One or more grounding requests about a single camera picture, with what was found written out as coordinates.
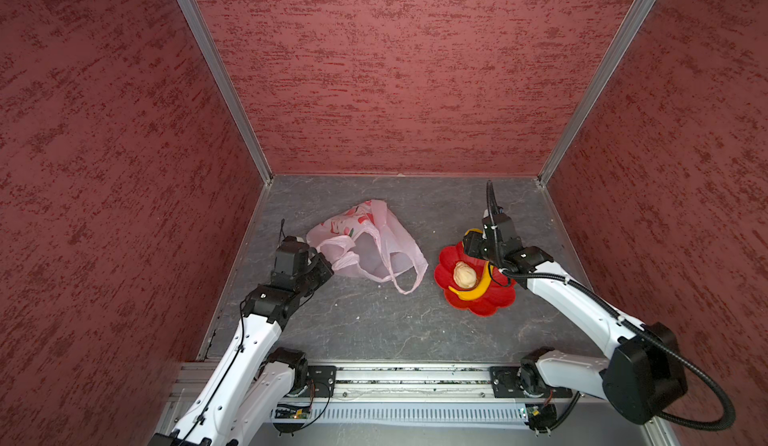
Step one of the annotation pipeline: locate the beige fake fruit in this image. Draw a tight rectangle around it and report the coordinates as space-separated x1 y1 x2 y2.
453 261 478 291

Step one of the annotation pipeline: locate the pink plastic bag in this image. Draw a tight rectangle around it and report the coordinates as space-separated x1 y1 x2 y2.
306 200 428 295

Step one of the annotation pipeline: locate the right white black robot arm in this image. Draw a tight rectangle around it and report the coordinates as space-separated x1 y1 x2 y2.
462 205 736 432

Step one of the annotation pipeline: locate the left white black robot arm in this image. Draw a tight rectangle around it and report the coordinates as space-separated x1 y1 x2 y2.
149 254 333 445

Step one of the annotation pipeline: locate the red flower-shaped bowl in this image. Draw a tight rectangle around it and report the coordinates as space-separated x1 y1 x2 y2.
434 242 516 317

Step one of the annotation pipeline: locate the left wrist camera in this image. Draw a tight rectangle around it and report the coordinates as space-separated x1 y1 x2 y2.
270 236 311 290

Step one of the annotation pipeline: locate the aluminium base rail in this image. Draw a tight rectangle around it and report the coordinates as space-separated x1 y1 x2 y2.
167 361 658 402

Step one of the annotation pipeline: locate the left aluminium corner post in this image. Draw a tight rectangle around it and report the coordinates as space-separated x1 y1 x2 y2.
176 0 274 186

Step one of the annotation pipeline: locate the aluminium corner post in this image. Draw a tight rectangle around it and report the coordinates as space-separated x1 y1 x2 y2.
176 0 274 186
538 0 657 189

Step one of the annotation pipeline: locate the white slotted cable duct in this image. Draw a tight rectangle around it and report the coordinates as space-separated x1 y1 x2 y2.
269 402 528 428

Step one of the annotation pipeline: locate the right black corrugated cable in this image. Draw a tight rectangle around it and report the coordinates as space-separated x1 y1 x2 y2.
484 180 737 432

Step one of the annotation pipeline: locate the right aluminium corner post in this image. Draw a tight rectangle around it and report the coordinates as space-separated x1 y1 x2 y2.
538 0 657 189

